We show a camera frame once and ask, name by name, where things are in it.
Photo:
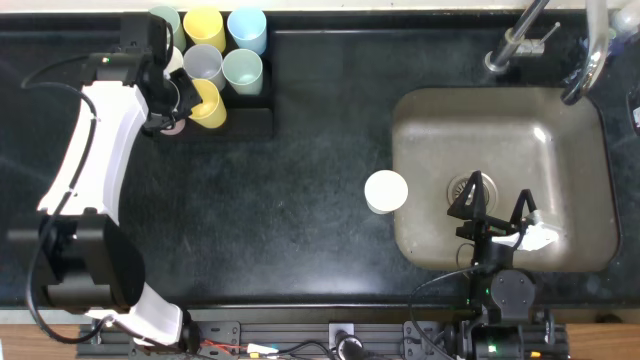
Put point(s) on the yellow cup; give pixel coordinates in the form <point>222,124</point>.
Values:
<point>204,27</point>
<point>212,107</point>

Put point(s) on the steel sink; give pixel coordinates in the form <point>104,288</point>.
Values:
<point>525,130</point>

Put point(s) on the steel tap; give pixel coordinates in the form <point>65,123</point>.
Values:
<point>515,40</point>

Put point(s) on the green cup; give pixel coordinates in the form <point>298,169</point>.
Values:
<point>176,22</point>
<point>242,70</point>

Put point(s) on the mounting rail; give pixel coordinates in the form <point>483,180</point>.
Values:
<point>300,340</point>

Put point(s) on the white cup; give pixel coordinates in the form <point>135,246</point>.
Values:
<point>175,60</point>
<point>386,191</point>

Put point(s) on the blue cup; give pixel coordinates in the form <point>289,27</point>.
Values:
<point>247,27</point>

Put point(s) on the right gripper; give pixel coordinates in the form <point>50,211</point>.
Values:
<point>482,229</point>

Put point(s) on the grey cup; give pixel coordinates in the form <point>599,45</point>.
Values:
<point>202,62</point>

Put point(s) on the pink cup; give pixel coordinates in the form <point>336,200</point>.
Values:
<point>173,128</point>

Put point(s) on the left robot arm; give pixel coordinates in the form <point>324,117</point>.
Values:
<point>100,150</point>

